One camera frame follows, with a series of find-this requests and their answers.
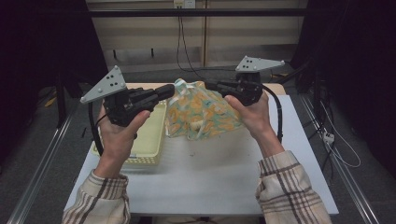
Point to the fruit print cloth garment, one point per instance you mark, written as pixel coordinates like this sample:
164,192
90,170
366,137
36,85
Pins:
199,112

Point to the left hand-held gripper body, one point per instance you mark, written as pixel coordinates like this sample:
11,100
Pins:
127,102

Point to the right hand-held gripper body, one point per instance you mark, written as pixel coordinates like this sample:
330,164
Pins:
246,90

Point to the metal floor rail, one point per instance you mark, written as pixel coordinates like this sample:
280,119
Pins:
345,174
40,165

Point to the person's right hand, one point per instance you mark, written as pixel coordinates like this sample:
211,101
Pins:
258,121

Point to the person's left hand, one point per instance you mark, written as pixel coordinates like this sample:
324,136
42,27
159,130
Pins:
116,143

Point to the white wall outlet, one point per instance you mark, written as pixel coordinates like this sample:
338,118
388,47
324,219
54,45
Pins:
184,3

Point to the black horizontal bar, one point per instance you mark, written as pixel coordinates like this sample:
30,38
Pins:
199,12

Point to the pale yellow perforated basket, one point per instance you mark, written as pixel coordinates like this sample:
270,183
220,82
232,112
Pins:
149,137

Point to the white power strip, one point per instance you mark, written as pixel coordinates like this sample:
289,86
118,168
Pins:
328,137

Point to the black metal stand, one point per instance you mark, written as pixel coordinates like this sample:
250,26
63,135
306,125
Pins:
61,99

